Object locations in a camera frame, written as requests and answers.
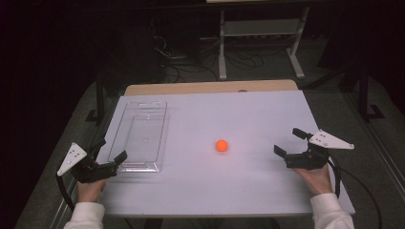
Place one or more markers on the black floor stand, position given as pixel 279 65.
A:
pixel 100 95
pixel 363 92

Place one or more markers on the person's left hand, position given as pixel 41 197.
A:
pixel 90 191

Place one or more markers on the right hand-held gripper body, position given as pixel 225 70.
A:
pixel 312 157

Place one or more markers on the wooden table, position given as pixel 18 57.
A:
pixel 210 87

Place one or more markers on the person's right hand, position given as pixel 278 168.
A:
pixel 315 179

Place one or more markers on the orange ball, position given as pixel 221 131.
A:
pixel 222 145

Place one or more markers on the white metal stand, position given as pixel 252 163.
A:
pixel 261 28

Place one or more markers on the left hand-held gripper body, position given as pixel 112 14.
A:
pixel 92 171

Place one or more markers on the clear plastic tray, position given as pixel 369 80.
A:
pixel 143 136

